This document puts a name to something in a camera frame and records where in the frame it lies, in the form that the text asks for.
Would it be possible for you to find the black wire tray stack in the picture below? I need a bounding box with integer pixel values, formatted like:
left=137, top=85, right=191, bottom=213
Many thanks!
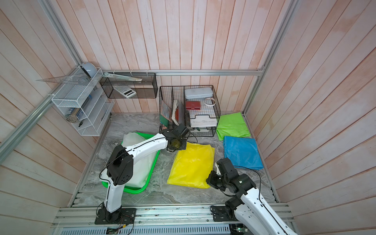
left=184, top=85, right=221, bottom=137

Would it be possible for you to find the grey pencil case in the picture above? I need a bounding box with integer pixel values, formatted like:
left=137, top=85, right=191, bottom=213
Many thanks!
left=185, top=87, right=213, bottom=99

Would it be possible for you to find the black wire file organizer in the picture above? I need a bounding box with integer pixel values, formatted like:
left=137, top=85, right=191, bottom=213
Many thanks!
left=159, top=86, right=186, bottom=132

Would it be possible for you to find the white paper tray box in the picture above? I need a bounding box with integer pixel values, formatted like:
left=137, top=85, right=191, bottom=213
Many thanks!
left=190, top=115, right=218, bottom=128

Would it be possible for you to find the white wire wall shelf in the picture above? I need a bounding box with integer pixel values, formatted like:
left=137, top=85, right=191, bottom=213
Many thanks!
left=52, top=68, right=114, bottom=137

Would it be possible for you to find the rolled silver bundle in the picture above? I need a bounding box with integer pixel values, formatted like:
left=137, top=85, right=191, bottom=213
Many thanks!
left=65, top=107, right=83, bottom=123

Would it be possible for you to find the yellow raincoat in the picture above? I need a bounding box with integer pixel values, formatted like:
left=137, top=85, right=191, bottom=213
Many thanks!
left=167, top=143, right=215, bottom=189

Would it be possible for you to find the clear triangle ruler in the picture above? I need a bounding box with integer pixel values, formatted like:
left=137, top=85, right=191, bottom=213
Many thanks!
left=37, top=74, right=91, bottom=85

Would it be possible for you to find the white translucent raincoat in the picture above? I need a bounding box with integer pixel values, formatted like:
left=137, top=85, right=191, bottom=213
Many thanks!
left=101, top=132, right=158, bottom=189

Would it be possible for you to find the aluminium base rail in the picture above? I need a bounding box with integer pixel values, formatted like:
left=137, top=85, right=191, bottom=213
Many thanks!
left=51, top=202, right=295, bottom=235

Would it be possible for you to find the white tape roll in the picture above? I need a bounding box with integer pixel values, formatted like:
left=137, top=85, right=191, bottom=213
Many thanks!
left=204, top=97, right=216, bottom=107

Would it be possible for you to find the green plastic basket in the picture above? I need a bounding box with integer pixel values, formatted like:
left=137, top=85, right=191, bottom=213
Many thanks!
left=101, top=132, right=161, bottom=195

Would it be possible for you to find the light green raincoat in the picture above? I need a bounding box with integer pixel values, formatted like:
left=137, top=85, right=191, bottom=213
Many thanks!
left=216, top=113, right=251, bottom=141

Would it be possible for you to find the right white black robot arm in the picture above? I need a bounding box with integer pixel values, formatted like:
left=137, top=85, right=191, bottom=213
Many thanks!
left=206, top=158, right=296, bottom=235

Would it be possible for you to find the red wallet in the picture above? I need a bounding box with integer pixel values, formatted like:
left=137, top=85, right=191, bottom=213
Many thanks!
left=186, top=101, right=201, bottom=110

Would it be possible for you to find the white calculator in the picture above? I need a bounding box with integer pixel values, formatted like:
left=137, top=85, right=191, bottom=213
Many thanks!
left=113, top=85, right=137, bottom=99

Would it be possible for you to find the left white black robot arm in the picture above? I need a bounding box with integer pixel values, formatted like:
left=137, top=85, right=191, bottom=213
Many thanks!
left=95, top=124, right=189, bottom=224

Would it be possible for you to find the blue raincoat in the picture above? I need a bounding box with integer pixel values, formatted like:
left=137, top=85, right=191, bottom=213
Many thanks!
left=223, top=136, right=264, bottom=170

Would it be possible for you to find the black mesh wall basket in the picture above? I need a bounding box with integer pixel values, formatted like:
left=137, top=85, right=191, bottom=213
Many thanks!
left=100, top=72, right=158, bottom=99

